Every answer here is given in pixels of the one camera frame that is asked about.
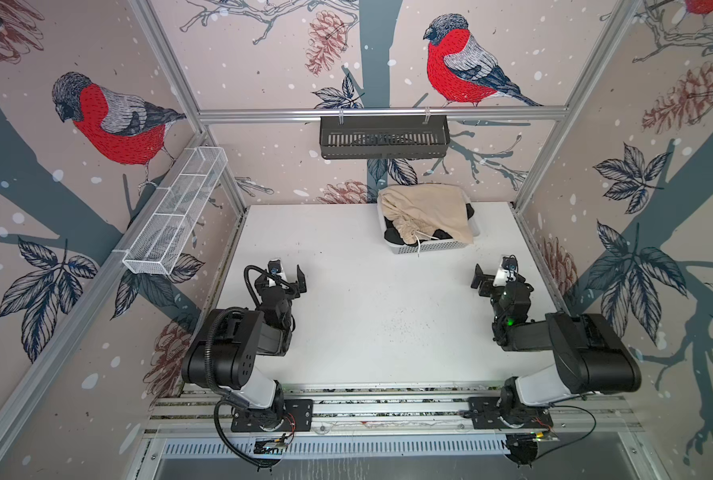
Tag white plastic laundry basket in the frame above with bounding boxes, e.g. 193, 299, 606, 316
376, 197, 467, 256

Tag beige drawstring shorts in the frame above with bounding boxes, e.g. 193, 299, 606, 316
376, 183, 478, 255

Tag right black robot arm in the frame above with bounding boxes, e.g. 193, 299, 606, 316
470, 255, 642, 428

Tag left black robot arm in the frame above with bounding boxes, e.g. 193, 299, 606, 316
182, 259, 308, 431

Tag black shorts in basket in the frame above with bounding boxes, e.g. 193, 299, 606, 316
382, 202, 475, 245

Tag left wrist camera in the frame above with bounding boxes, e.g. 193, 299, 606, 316
266, 269, 288, 287

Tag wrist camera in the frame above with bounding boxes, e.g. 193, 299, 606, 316
266, 269, 288, 287
492, 267, 511, 288

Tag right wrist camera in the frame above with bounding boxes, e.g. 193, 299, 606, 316
492, 267, 511, 288

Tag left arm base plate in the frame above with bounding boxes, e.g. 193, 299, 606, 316
230, 399, 314, 433

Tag white wire mesh shelf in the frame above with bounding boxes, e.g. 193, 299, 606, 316
122, 146, 228, 275

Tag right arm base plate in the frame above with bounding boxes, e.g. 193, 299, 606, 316
461, 396, 553, 430

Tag horizontal aluminium frame bar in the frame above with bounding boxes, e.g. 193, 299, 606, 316
198, 106, 569, 125

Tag black hanging wire basket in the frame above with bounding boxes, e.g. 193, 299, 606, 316
320, 115, 450, 160

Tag aluminium mounting rail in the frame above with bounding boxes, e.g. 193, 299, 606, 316
144, 382, 644, 438

